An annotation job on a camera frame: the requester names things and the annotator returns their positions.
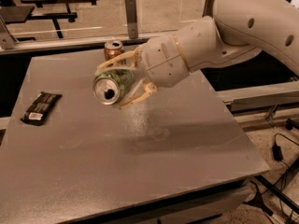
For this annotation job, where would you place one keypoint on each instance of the metal bracket centre post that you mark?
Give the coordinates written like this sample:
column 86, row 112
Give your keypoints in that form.
column 131, row 17

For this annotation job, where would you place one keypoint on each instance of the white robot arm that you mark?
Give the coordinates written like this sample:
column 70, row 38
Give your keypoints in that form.
column 232, row 34

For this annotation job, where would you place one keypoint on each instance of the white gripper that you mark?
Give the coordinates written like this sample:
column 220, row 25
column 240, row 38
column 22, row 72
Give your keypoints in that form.
column 163, row 61

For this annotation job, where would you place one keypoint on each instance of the metal bracket left post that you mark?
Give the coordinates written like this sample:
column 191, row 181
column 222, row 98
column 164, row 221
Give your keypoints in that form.
column 7, row 41

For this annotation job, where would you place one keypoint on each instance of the black tripod stand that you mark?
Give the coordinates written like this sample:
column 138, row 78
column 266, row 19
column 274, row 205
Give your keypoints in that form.
column 258, row 202

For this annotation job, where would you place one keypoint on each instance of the metal bracket post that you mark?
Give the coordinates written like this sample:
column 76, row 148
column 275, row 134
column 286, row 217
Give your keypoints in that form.
column 131, row 17
column 208, row 8
column 7, row 41

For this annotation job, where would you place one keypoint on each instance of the metal bracket right post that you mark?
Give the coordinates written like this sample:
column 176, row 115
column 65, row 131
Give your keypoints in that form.
column 208, row 8

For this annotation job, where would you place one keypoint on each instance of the black power adapter with cable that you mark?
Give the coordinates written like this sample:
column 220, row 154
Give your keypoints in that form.
column 276, row 149

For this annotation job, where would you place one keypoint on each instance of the metal barrier rail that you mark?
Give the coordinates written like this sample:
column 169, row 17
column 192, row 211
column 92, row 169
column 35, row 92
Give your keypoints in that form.
column 76, row 43

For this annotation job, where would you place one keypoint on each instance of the black snack bar wrapper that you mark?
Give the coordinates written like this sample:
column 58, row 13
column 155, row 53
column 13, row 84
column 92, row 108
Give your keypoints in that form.
column 37, row 112

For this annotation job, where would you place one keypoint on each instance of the green soda can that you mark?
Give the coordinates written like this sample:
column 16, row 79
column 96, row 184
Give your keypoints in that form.
column 111, row 86

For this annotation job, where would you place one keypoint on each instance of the orange soda can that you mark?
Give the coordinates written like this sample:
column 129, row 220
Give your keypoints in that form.
column 112, row 49

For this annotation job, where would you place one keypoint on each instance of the black background table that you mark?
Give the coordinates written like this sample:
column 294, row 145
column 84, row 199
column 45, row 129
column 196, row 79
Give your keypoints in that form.
column 54, row 17

